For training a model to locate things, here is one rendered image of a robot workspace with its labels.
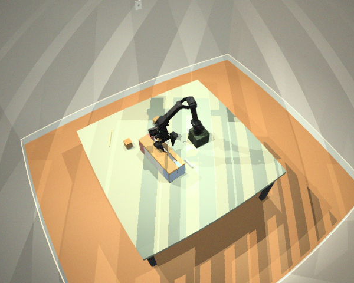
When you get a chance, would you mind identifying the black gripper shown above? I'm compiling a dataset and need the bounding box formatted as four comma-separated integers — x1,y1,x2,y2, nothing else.
153,131,178,151

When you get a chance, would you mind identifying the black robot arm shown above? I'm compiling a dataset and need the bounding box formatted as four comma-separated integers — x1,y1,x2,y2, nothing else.
148,96,205,139

